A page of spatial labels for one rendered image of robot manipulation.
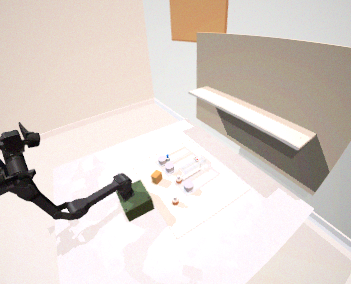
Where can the brown block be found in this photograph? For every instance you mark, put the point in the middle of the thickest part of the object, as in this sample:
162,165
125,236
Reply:
156,177

